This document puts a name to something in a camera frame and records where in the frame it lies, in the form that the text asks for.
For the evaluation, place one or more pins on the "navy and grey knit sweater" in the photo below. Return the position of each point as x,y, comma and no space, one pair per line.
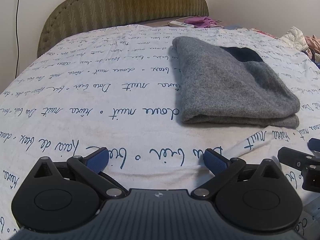
230,85

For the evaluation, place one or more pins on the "white bedspread with blue script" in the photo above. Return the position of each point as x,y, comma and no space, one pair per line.
119,88

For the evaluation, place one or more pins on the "olive green upholstered headboard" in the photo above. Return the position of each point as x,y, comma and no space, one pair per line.
77,16

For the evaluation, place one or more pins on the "purple cloth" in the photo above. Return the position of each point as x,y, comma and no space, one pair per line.
201,22

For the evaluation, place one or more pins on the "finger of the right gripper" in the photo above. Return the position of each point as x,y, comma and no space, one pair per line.
314,144
296,159

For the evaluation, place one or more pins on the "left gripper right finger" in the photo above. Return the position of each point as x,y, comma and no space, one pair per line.
223,169

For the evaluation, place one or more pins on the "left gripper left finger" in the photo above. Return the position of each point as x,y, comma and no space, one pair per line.
89,170

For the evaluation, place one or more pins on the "pink cloth pile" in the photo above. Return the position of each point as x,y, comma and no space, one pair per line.
313,43

